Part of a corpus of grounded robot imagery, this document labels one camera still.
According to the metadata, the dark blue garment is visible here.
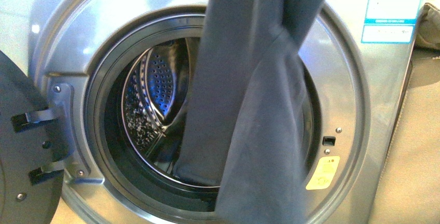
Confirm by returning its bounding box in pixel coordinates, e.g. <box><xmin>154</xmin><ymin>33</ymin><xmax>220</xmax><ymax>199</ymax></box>
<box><xmin>174</xmin><ymin>0</ymin><xmax>324</xmax><ymax>223</ymax></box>

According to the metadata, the grey front-load washing machine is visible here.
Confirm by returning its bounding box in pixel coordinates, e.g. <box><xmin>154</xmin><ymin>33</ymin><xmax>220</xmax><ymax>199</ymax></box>
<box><xmin>1</xmin><ymin>0</ymin><xmax>415</xmax><ymax>223</ymax></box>

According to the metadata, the dark washing machine door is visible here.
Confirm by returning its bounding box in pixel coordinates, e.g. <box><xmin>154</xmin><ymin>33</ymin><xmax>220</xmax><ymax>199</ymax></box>
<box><xmin>1</xmin><ymin>53</ymin><xmax>66</xmax><ymax>223</ymax></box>

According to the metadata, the orange warning sticker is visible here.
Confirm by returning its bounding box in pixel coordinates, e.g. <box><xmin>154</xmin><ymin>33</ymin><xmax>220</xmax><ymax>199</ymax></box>
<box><xmin>306</xmin><ymin>156</ymin><xmax>340</xmax><ymax>190</ymax></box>

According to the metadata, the blue white energy label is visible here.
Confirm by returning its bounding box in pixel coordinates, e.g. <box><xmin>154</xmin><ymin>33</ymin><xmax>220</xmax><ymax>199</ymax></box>
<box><xmin>361</xmin><ymin>0</ymin><xmax>422</xmax><ymax>44</ymax></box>

